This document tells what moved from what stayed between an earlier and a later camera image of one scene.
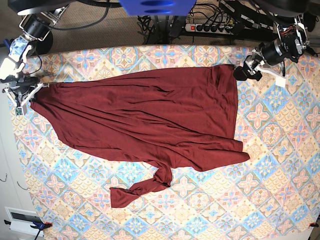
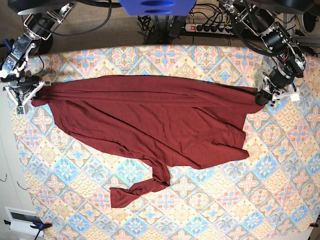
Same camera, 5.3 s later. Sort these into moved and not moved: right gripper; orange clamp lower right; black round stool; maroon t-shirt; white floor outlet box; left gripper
Moved: right gripper; maroon t-shirt
Not moved: orange clamp lower right; white floor outlet box; left gripper; black round stool
